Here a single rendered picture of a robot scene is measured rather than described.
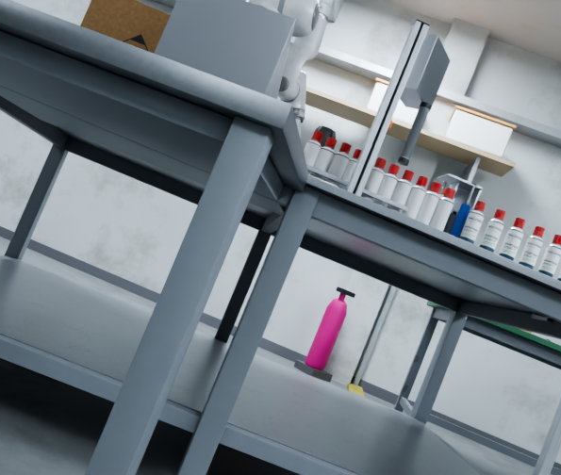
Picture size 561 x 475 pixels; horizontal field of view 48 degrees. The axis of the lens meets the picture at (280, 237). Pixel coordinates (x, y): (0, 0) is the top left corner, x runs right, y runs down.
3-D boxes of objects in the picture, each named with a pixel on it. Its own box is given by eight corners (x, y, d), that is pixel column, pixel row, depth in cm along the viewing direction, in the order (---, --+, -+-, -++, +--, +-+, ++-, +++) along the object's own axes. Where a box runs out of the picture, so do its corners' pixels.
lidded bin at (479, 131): (492, 170, 491) (503, 139, 493) (505, 158, 453) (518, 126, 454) (436, 149, 497) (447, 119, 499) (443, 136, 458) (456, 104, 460)
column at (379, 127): (347, 221, 198) (425, 29, 201) (350, 221, 193) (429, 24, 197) (335, 216, 197) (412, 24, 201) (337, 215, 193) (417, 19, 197)
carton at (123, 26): (173, 139, 188) (208, 57, 190) (164, 121, 164) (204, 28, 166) (80, 100, 187) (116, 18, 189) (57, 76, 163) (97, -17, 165)
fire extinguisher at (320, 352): (330, 379, 484) (363, 297, 488) (329, 384, 453) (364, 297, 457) (294, 364, 487) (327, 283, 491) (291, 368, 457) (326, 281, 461)
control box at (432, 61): (430, 112, 209) (451, 60, 210) (416, 90, 194) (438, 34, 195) (403, 106, 214) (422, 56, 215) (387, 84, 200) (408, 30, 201)
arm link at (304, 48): (317, 4, 196) (290, 98, 198) (331, 23, 211) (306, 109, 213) (291, -1, 199) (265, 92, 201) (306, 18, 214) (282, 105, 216)
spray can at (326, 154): (312, 197, 213) (335, 141, 214) (320, 198, 209) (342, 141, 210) (300, 190, 211) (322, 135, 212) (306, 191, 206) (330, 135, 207)
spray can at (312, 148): (303, 192, 211) (325, 137, 212) (303, 189, 206) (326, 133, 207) (288, 187, 211) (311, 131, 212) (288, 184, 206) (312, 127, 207)
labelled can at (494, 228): (483, 269, 216) (504, 214, 217) (489, 269, 211) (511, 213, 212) (470, 263, 216) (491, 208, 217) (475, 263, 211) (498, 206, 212)
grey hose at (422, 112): (405, 166, 204) (429, 107, 205) (408, 165, 200) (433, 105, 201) (395, 162, 204) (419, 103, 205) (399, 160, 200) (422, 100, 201)
